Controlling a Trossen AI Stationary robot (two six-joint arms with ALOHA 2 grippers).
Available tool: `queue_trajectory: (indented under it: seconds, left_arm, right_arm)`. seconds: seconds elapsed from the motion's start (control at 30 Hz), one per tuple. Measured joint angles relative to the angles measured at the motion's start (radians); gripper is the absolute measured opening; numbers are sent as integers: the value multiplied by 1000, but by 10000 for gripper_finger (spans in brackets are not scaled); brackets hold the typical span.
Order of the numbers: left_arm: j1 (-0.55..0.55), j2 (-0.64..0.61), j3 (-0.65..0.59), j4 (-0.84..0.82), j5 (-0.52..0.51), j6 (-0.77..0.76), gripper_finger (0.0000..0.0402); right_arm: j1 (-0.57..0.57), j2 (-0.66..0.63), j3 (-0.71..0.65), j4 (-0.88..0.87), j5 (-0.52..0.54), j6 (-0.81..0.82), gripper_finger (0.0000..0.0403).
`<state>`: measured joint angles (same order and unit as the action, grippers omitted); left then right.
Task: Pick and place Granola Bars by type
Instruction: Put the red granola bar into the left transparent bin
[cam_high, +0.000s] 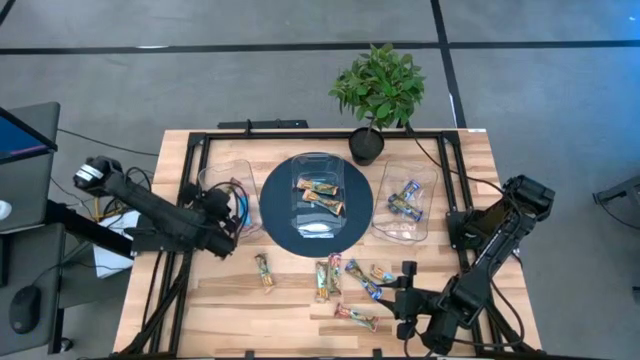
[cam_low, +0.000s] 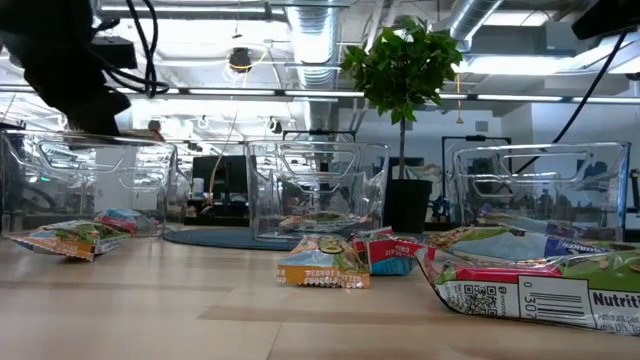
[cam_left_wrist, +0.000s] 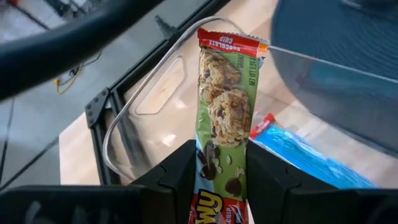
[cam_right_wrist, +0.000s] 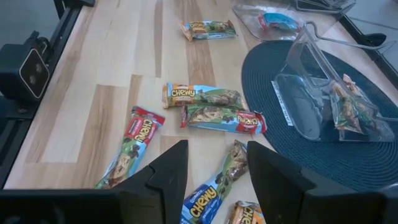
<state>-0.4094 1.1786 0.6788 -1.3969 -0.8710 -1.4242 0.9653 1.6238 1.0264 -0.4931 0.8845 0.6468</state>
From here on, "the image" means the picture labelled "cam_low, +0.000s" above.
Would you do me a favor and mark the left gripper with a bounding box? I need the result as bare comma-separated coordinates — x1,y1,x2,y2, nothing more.
0,0,132,136

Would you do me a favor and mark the red chewy granola bar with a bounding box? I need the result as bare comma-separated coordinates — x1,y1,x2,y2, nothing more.
414,249,640,337
352,227,437,276
94,207,157,236

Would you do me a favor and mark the orange peanut butter granola bar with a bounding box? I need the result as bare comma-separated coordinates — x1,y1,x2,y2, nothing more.
277,210,371,236
277,234,372,290
4,219,132,262

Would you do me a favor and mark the black background monitor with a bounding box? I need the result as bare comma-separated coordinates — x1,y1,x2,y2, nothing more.
192,154,250,202

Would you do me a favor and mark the dark round woven placemat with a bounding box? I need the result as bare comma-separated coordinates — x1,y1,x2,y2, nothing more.
162,225,431,252

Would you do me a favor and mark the clear plastic bin with label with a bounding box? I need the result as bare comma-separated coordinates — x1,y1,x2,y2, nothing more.
244,140,390,241

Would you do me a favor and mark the ceiling light strip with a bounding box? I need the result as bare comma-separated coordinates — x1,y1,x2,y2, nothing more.
174,88,640,104

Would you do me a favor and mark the green leafy small tree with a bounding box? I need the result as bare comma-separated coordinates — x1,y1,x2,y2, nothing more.
339,14,464,181

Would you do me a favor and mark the black plant pot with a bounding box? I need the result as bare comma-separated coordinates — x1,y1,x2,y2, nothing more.
388,178,434,234

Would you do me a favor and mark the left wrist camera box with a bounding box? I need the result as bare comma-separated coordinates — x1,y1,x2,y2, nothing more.
89,35,139,70

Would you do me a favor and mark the ceiling cord reel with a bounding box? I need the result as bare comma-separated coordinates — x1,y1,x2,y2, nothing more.
228,47,254,74

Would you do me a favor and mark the silver ceiling duct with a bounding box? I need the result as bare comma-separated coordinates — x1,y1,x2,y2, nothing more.
284,0,344,134
434,0,504,41

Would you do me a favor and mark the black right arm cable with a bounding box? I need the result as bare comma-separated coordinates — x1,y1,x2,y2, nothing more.
514,29,629,174

